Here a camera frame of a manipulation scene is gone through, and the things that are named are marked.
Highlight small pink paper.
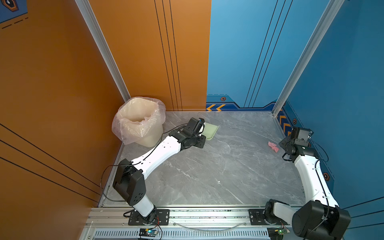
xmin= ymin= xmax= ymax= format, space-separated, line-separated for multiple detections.
xmin=268 ymin=142 xmax=279 ymax=153

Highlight green dustpan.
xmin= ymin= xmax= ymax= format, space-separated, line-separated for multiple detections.
xmin=202 ymin=123 xmax=219 ymax=141

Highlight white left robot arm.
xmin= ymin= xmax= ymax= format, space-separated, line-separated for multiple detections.
xmin=113 ymin=118 xmax=206 ymax=224

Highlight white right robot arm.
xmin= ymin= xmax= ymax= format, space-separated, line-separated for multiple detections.
xmin=264 ymin=127 xmax=351 ymax=240

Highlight cream trash bin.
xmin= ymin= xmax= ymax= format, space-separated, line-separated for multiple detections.
xmin=116 ymin=98 xmax=165 ymax=148

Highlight clear plastic bin liner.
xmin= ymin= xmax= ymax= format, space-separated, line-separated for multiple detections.
xmin=111 ymin=96 xmax=167 ymax=145

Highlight right controller board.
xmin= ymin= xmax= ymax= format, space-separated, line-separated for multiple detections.
xmin=267 ymin=228 xmax=291 ymax=240

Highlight controller board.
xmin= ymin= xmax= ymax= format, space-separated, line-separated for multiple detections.
xmin=267 ymin=228 xmax=291 ymax=240
xmin=138 ymin=228 xmax=159 ymax=240

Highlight left controller board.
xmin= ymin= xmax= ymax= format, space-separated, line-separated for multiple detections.
xmin=138 ymin=228 xmax=159 ymax=240

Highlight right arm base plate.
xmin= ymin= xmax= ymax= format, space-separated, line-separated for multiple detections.
xmin=248 ymin=209 xmax=290 ymax=226

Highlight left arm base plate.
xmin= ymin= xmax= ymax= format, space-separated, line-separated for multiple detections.
xmin=128 ymin=209 xmax=170 ymax=226

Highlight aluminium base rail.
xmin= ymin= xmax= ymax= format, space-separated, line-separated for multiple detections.
xmin=80 ymin=205 xmax=299 ymax=240

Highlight aluminium corner post right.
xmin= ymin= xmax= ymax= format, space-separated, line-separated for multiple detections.
xmin=272 ymin=0 xmax=345 ymax=117

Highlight aluminium corner post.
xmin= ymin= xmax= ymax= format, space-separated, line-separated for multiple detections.
xmin=272 ymin=0 xmax=345 ymax=117
xmin=75 ymin=0 xmax=131 ymax=102

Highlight aluminium corner post left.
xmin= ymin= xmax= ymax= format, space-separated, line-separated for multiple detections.
xmin=75 ymin=0 xmax=131 ymax=102

